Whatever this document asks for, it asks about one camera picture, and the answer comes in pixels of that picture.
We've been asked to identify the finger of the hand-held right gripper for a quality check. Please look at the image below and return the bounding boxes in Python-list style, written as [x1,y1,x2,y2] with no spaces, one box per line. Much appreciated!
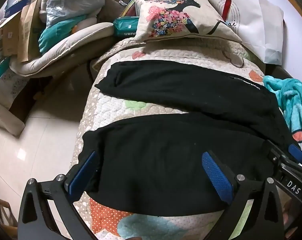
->
[264,140,288,167]
[288,144,302,167]

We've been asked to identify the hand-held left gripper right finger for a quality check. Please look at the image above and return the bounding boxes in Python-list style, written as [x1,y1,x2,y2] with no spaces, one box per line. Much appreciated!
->
[201,150,285,240]

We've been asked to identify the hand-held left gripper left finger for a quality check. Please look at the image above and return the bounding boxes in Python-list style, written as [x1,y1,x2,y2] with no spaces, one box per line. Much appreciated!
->
[17,151,99,240]

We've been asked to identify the black pants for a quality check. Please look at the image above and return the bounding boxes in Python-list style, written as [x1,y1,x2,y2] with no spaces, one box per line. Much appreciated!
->
[82,60,295,217]

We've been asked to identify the person's right hand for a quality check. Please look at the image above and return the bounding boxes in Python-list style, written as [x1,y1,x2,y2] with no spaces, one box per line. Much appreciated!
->
[283,201,293,231]

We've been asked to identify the teal fleece blanket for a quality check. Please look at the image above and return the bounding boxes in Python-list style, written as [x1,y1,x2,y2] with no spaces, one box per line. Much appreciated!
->
[263,76,302,155]

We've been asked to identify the quilted heart print blanket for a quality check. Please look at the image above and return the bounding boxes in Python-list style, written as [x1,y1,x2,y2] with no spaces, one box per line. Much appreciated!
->
[68,40,291,240]

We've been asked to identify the white patterned cloth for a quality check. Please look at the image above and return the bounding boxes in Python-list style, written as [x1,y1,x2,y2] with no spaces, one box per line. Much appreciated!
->
[0,69,30,110]

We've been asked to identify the beige padded mat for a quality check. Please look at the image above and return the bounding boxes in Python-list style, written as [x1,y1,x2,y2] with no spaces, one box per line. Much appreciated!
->
[10,21,115,77]

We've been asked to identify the white paper bag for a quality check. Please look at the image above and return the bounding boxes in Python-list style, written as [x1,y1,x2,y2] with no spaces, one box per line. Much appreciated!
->
[206,0,285,64]

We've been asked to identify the teal cloth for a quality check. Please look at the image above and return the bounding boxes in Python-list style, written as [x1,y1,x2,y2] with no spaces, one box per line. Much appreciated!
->
[38,15,88,54]

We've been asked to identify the teal tissue pack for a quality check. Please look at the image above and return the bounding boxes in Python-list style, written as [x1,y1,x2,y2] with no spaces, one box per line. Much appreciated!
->
[113,17,140,38]

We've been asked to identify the brown cardboard box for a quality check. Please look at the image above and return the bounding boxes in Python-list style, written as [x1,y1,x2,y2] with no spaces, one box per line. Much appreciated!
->
[1,0,46,63]

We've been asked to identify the floral print cushion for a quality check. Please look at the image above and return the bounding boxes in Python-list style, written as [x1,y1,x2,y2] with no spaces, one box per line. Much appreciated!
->
[133,0,243,43]

